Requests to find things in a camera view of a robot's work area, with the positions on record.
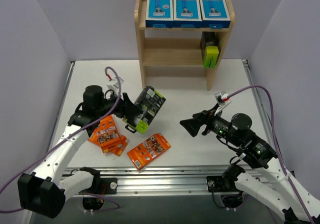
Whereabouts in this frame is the black green Gillette box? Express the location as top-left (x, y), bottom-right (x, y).
top-left (200, 31), bottom-right (220, 69)
top-left (122, 86), bottom-right (166, 134)

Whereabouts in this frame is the orange razor pack top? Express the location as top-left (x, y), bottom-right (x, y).
top-left (88, 115), bottom-right (121, 154)

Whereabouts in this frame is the orange razor pack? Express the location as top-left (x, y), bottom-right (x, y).
top-left (111, 135), bottom-right (130, 157)
top-left (88, 115), bottom-right (121, 154)
top-left (127, 133), bottom-right (171, 170)

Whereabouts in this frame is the white Harry's razor blister pack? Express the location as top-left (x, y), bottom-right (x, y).
top-left (145, 0), bottom-right (174, 28)

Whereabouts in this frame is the blue Harry's razor box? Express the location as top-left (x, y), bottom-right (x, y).
top-left (173, 0), bottom-right (202, 29)
top-left (199, 0), bottom-right (231, 29)

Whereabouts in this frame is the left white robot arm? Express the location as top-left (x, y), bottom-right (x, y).
top-left (17, 85), bottom-right (143, 219)

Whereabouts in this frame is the wooden three-tier shelf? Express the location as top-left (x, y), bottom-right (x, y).
top-left (134, 0), bottom-right (236, 91)

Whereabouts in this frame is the orange razor pack front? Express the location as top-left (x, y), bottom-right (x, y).
top-left (127, 133), bottom-right (171, 170)

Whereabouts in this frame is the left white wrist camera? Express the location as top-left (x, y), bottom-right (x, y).
top-left (106, 77), bottom-right (124, 96)

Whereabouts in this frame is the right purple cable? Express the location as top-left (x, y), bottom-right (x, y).
top-left (222, 85), bottom-right (316, 224)

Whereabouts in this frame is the purple cable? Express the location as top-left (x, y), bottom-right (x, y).
top-left (222, 85), bottom-right (316, 224)
top-left (0, 66), bottom-right (123, 214)

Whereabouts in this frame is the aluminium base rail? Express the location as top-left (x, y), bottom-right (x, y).
top-left (96, 166), bottom-right (227, 197)

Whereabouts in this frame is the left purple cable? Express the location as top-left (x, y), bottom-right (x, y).
top-left (0, 66), bottom-right (123, 214)

